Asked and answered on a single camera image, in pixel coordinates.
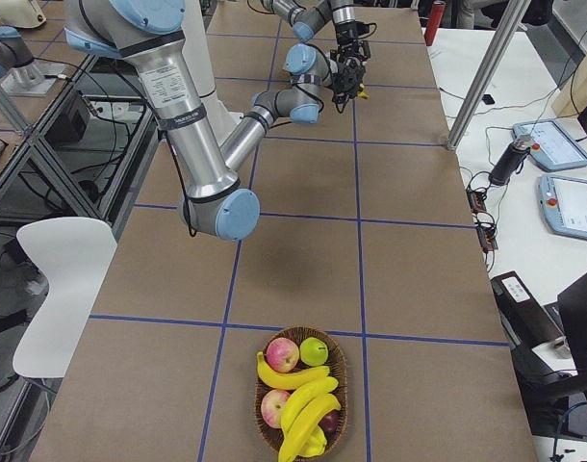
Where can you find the teach pendant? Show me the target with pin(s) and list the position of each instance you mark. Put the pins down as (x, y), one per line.
(557, 150)
(563, 203)

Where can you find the yellow banana front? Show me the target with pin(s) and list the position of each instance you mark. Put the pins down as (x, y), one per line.
(304, 424)

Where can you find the green pear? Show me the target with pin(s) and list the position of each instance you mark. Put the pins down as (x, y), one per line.
(313, 352)

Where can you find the red apple back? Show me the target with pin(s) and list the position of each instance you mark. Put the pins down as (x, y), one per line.
(282, 354)

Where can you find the black monitor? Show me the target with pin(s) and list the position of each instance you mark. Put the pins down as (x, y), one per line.
(572, 304)

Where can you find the woven wicker basket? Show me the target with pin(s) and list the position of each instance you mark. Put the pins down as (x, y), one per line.
(319, 444)

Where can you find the aluminium frame post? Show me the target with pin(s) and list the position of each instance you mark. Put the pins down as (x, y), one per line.
(503, 34)

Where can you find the red apple left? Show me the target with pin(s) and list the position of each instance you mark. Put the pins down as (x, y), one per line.
(272, 407)

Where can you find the white chair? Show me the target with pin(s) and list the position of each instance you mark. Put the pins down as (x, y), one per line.
(73, 254)

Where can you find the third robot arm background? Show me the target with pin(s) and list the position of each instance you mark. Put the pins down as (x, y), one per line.
(20, 74)

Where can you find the teach pendant far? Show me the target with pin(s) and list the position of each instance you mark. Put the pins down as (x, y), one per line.
(557, 150)

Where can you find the yellow banana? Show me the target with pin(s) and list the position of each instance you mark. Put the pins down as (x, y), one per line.
(303, 395)
(287, 380)
(304, 424)
(362, 93)

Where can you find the teach pendant near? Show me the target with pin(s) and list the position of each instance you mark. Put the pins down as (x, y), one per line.
(563, 203)

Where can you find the dark red apple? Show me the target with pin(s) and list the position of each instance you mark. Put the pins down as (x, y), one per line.
(329, 423)

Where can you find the red bottle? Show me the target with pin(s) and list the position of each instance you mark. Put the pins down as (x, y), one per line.
(433, 21)

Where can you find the yellow banana back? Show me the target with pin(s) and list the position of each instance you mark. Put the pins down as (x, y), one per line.
(287, 380)

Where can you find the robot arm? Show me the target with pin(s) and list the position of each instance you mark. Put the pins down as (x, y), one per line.
(306, 22)
(149, 36)

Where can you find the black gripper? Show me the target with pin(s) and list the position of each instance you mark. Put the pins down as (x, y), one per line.
(346, 32)
(342, 77)

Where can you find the black cylinder device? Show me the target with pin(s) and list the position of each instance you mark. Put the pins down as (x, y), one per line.
(511, 158)

